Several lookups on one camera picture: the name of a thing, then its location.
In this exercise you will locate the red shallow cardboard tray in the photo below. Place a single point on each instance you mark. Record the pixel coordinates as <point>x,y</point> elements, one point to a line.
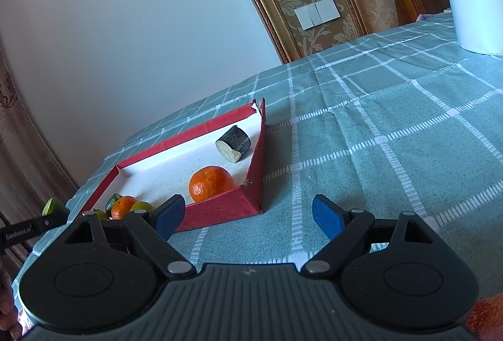
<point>163,170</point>

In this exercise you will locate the person's left hand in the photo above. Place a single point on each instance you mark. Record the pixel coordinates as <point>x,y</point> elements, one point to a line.
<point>10,327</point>

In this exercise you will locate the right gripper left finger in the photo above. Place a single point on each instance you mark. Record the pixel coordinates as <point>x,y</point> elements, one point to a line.
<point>150,232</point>

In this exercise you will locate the orange mandarin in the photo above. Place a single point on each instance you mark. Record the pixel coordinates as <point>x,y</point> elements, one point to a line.
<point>121,207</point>
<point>208,182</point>

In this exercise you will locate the green cucumber chunk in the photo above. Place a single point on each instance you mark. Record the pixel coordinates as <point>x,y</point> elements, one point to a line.
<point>111,201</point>
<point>53,206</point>

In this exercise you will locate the white wall switch plate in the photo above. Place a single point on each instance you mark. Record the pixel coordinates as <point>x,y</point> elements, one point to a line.
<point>316,14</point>

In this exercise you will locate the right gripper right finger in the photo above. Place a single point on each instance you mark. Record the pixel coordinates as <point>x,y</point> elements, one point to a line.
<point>347,232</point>

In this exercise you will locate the green plaid tablecloth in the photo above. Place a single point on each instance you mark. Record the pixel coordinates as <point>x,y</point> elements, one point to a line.
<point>394,121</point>

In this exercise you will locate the green tomato with stem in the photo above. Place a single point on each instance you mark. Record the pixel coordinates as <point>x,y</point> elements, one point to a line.
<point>101,215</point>

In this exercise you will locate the patterned curtain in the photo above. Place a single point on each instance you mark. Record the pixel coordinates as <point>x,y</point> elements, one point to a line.
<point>30,172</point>

